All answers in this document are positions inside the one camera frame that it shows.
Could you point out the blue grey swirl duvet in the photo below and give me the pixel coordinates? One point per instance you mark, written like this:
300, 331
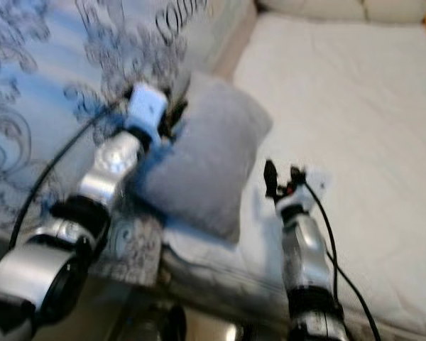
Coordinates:
42, 85

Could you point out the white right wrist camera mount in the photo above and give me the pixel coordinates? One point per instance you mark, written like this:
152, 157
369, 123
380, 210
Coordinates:
316, 186

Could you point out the grey pillow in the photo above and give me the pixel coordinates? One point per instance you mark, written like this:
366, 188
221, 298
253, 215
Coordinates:
213, 163

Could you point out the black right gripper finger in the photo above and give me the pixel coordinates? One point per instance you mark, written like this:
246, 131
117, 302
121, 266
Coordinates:
271, 177
297, 175

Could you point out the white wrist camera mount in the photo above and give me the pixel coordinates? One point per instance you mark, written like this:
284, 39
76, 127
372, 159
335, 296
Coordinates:
148, 106
316, 186

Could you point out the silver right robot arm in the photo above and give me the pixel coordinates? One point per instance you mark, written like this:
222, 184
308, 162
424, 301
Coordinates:
305, 259

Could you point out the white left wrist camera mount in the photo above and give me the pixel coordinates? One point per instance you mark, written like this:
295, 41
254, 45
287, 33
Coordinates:
148, 106

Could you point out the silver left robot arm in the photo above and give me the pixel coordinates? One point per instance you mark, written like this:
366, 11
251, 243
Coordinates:
113, 167

